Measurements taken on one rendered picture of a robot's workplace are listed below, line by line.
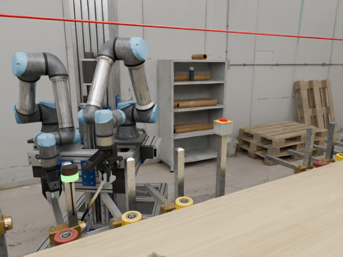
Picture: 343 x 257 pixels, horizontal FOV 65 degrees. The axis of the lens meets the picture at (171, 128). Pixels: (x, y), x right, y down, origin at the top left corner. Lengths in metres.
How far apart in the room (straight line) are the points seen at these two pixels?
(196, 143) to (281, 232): 3.45
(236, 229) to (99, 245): 0.50
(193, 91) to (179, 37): 0.82
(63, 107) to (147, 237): 0.81
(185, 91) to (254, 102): 1.44
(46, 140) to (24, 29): 2.43
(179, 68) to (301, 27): 2.62
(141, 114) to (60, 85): 0.47
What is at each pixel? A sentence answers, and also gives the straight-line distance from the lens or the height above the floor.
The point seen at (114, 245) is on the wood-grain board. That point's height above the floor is 0.90.
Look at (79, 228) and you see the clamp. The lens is 1.21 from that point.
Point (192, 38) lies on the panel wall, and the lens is 4.25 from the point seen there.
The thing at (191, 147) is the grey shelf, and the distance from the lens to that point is 4.43.
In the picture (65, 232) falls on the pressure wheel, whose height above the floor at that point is 0.91.
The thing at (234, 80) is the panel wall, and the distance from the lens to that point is 4.71.
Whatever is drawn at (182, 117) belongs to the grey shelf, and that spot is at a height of 0.69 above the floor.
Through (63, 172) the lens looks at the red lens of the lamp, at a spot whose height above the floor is 1.13.
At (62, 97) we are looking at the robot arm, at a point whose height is 1.33.
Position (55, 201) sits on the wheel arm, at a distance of 1.45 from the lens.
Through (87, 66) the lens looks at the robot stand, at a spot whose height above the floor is 1.48.
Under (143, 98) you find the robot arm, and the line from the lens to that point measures 1.57.
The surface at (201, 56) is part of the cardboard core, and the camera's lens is 3.91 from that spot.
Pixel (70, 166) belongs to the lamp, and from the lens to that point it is 1.07.
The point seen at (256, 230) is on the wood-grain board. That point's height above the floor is 0.90.
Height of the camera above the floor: 1.51
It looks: 14 degrees down
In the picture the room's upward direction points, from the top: straight up
